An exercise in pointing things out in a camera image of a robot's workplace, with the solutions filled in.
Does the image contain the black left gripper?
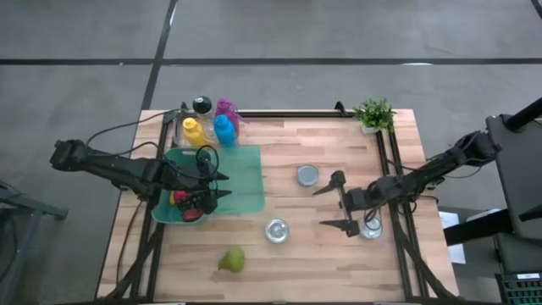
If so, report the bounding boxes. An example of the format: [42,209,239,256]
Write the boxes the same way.
[163,163,234,201]

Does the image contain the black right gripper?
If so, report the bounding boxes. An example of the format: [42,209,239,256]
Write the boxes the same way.
[312,169,379,239]

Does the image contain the silver food can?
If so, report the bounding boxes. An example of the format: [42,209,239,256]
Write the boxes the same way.
[357,211,384,241]

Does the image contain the silver can with green label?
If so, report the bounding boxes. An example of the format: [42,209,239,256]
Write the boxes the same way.
[296,164,320,188]

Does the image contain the blue plastic water bottle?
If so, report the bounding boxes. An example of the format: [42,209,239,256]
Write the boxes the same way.
[213,114,237,148]

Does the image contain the yellow plastic water bottle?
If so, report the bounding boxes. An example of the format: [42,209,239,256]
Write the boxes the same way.
[181,117,214,148]

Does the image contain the labelled tuna can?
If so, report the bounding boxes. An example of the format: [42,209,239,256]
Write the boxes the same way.
[264,218,290,245]

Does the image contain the pink plastic water bottle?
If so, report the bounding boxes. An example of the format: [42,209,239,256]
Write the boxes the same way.
[214,98,249,136]

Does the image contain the green pear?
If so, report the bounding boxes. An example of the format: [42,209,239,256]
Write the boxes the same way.
[217,246,246,275]

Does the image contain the clear bottle with black cap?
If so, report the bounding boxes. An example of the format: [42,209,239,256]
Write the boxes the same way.
[192,96,214,128]

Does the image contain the translucent teal plastic tray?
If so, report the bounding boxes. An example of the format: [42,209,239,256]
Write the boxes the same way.
[210,145,267,215]

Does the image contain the teal plastic bin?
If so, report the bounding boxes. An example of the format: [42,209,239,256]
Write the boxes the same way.
[151,147,213,225]

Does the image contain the small green potted plant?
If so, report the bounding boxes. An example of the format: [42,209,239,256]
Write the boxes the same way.
[352,97,397,135]

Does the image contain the white paper sheet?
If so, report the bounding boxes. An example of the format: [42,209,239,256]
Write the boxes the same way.
[438,210,467,266]

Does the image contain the black equipment cart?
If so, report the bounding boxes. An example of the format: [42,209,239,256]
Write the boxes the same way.
[440,96,542,276]

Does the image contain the dark metal stand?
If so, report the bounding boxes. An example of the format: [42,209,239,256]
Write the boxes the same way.
[0,180,70,305]

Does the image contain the purple lit keyboard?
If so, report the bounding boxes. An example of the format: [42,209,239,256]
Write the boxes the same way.
[494,272,542,305]

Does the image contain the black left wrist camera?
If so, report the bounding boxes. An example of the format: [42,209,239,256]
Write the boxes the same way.
[196,149,213,169]

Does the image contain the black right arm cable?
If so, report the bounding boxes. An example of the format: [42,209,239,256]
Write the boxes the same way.
[362,206,383,232]

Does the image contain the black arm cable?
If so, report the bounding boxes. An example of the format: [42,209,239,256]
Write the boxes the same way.
[86,108,221,181]
[362,206,383,232]

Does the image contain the black aluminium table frame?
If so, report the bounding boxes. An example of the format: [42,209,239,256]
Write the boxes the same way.
[99,108,461,302]

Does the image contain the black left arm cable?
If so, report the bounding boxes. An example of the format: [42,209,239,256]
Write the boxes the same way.
[86,108,221,181]

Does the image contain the brown cable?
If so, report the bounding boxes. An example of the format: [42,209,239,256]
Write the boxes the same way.
[115,201,146,286]

